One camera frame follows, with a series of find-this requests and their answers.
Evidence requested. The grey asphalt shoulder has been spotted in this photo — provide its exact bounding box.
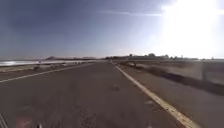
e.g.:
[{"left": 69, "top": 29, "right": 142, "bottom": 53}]
[{"left": 115, "top": 63, "right": 224, "bottom": 128}]

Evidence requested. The distant row of trees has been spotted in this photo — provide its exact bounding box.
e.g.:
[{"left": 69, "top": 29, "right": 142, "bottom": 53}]
[{"left": 105, "top": 52, "right": 201, "bottom": 61}]

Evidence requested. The grey asphalt road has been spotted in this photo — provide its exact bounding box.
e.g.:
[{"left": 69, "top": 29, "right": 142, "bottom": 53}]
[{"left": 0, "top": 62, "right": 188, "bottom": 128}]

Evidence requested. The yellow painted line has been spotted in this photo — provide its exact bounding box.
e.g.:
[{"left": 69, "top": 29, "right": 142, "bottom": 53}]
[{"left": 114, "top": 64, "right": 203, "bottom": 128}]

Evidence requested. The distant hill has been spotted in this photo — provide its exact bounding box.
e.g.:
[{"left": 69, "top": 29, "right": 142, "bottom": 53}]
[{"left": 44, "top": 55, "right": 98, "bottom": 62}]

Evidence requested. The white painted line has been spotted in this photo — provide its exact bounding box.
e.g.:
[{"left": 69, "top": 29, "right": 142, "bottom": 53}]
[{"left": 0, "top": 62, "right": 96, "bottom": 84}]

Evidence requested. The dark roadside barrier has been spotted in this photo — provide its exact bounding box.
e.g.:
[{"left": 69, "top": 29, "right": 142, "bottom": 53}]
[{"left": 119, "top": 60, "right": 224, "bottom": 96}]

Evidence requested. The white guardrail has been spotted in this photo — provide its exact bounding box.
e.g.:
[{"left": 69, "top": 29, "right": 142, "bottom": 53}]
[{"left": 0, "top": 59, "right": 98, "bottom": 68}]

